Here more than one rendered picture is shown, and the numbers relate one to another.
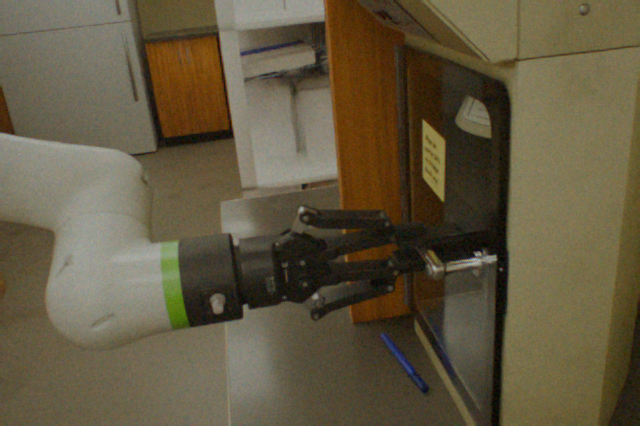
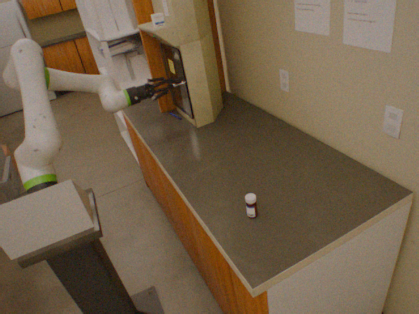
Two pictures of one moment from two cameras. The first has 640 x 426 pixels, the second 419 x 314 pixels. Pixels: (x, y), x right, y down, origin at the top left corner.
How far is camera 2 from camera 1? 113 cm
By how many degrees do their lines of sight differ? 15
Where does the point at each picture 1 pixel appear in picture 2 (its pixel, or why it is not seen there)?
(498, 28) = (175, 40)
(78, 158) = (100, 76)
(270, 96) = (118, 61)
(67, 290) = (108, 99)
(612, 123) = (198, 53)
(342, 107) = (149, 59)
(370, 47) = (153, 44)
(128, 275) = (118, 95)
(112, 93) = not seen: hidden behind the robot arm
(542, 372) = (198, 101)
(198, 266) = (131, 91)
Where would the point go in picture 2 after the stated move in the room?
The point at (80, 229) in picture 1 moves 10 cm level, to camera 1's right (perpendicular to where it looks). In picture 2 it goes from (105, 89) to (124, 84)
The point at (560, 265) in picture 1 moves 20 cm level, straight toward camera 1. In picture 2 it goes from (196, 80) to (191, 93)
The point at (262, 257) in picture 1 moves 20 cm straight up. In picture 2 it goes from (142, 88) to (131, 51)
